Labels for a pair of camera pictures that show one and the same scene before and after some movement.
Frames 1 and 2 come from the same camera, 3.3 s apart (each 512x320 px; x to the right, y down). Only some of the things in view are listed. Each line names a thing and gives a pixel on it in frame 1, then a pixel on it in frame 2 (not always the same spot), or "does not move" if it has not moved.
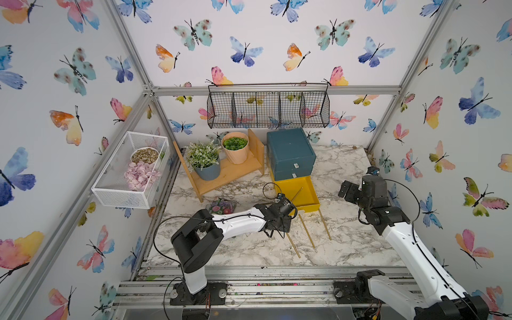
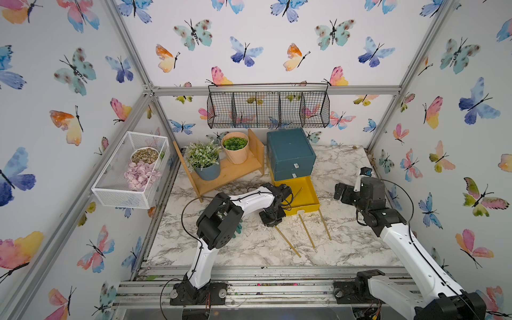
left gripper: (286, 227) to (267, 223)
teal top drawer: (295, 163) does not move
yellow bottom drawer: (301, 192) does not move
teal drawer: (293, 173) does not move
